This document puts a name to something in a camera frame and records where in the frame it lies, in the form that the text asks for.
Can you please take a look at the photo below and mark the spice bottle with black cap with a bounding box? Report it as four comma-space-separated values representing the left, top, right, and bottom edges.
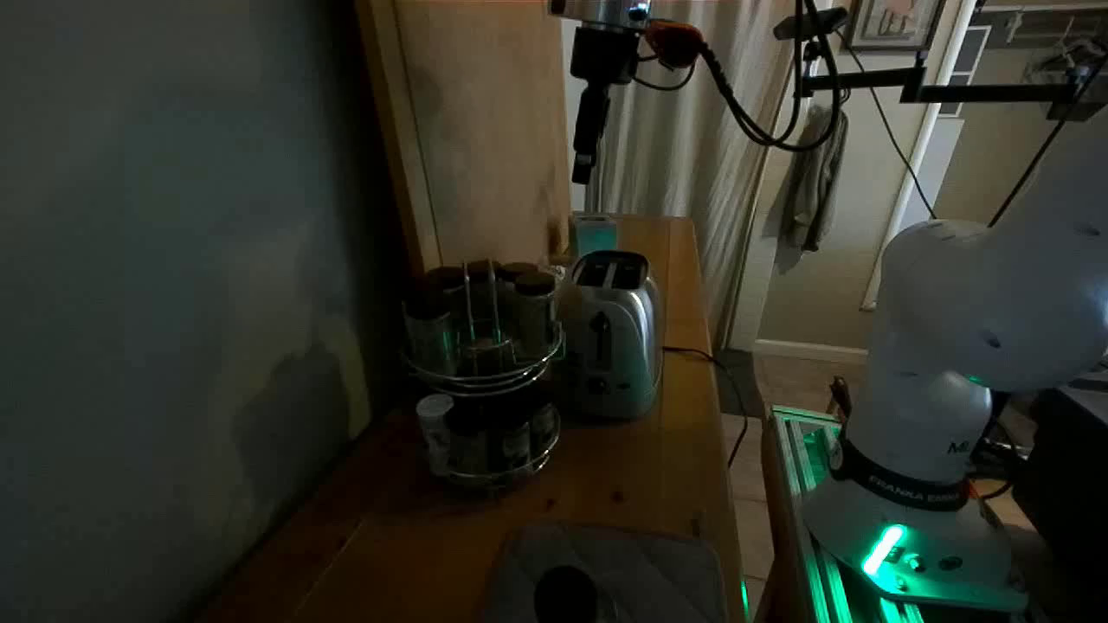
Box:
535, 563, 598, 623

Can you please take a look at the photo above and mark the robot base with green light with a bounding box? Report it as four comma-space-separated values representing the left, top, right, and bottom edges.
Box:
805, 479, 1029, 614

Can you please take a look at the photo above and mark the white-capped spice jar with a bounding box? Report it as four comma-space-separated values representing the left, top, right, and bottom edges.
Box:
417, 396, 454, 473

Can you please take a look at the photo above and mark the silver two-slot toaster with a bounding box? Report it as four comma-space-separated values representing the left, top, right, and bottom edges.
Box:
560, 248, 663, 419

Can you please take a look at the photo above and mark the teal cube tissue box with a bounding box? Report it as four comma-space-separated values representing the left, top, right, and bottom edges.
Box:
573, 215, 619, 255

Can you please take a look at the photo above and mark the large plywood board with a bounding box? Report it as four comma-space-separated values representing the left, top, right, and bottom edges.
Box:
353, 0, 573, 274

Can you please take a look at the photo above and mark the hanging grey cloth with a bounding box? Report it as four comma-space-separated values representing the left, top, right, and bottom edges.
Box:
781, 108, 850, 248

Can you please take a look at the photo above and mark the grey quilted pot holder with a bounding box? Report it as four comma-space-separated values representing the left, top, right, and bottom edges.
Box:
483, 523, 726, 623

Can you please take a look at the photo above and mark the round wire spice rack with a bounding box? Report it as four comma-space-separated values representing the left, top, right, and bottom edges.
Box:
403, 261, 564, 493

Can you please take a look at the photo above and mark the black toaster power cord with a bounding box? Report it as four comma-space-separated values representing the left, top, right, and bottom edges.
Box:
658, 340, 723, 371

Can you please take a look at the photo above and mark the black camera on mount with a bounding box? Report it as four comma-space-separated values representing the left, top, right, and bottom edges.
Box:
548, 0, 703, 184

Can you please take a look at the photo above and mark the framed wall picture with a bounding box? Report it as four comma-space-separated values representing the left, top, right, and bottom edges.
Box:
850, 0, 947, 51

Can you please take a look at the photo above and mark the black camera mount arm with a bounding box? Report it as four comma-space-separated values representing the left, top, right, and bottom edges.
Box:
771, 7, 1108, 115

